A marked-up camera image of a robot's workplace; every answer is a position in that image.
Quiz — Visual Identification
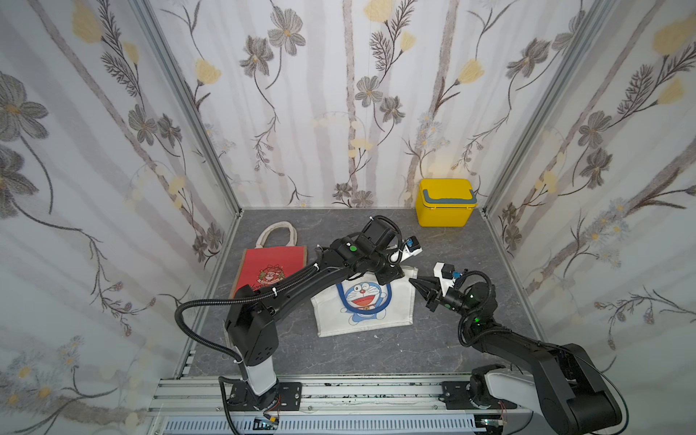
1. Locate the white Doraemon canvas bag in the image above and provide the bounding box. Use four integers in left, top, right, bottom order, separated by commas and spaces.
311, 266, 418, 338

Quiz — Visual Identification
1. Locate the red Christmas jute bag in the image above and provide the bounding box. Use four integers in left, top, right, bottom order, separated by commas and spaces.
229, 221, 307, 298

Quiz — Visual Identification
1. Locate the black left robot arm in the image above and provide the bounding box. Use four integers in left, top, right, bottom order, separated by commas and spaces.
224, 215, 420, 402

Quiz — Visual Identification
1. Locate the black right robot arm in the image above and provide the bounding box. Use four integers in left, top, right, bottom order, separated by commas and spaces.
410, 270, 630, 434

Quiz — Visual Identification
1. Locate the yellow lunch box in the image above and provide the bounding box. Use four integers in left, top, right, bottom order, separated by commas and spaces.
415, 179, 478, 228

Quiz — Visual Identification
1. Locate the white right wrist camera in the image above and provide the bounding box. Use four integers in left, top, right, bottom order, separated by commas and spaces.
433, 262, 461, 295

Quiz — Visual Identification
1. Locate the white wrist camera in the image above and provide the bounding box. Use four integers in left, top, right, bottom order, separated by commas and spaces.
433, 262, 461, 295
390, 236, 422, 264

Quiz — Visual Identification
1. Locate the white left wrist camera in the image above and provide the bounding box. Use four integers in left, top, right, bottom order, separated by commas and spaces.
390, 236, 422, 264

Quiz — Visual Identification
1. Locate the black corrugated cable conduit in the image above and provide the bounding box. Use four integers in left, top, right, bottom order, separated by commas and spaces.
173, 263, 322, 365

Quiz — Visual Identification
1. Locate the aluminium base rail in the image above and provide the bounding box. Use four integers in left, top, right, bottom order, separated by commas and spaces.
148, 373, 553, 434

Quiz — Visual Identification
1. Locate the white slotted cable duct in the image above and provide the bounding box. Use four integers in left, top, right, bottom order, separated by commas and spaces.
162, 414, 485, 435

